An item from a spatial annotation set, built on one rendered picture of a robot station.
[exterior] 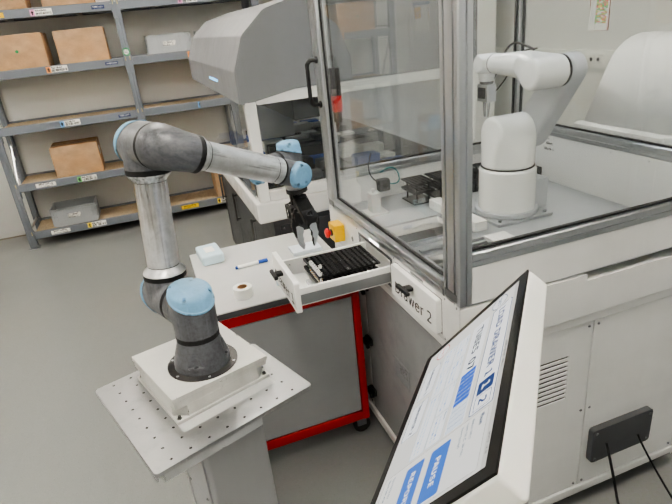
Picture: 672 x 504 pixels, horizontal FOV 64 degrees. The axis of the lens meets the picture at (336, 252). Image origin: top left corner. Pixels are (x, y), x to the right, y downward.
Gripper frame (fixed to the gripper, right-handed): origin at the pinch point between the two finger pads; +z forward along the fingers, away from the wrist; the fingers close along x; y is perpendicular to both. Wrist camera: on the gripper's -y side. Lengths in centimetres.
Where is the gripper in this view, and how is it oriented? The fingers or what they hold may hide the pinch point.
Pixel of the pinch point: (309, 244)
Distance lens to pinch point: 182.5
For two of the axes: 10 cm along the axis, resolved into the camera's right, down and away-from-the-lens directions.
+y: -4.4, -3.3, 8.4
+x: -8.9, 3.1, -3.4
